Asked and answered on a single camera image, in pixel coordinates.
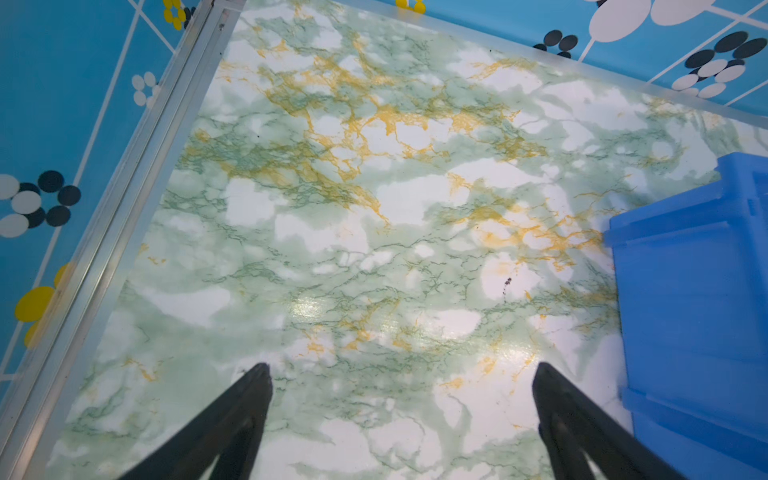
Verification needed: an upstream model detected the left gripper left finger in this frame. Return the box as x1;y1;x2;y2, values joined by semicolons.
122;363;273;479

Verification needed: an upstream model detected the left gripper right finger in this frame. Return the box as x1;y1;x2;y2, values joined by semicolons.
532;362;683;479

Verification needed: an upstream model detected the blue plastic bin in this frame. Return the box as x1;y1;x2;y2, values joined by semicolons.
604;153;767;479

